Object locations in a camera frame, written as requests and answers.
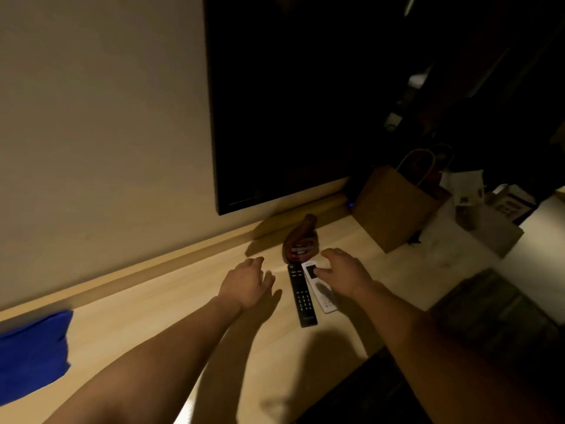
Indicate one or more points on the person's right forearm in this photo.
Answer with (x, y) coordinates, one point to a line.
(441, 362)

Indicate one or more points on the person's left fingers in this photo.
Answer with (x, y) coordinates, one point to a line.
(260, 269)

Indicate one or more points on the white printed box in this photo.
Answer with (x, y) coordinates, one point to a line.
(514, 203)

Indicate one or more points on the small brown paper bag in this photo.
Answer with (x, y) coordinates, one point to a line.
(492, 225)

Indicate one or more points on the person's left forearm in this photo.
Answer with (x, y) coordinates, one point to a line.
(145, 362)

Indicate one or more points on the person's left hand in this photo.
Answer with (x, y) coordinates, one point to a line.
(242, 284)

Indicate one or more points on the black remote control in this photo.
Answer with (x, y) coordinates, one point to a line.
(302, 295)

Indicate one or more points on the person's right thumb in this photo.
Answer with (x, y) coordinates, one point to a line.
(322, 272)

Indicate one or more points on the black television screen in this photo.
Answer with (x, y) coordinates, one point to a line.
(282, 97)

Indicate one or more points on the blue cloth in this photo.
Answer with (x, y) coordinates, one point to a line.
(31, 355)

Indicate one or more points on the person's right hand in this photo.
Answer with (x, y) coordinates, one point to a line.
(346, 273)

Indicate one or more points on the brown snack packet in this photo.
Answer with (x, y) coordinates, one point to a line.
(302, 240)

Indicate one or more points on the white remote control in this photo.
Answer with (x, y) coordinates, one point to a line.
(321, 289)

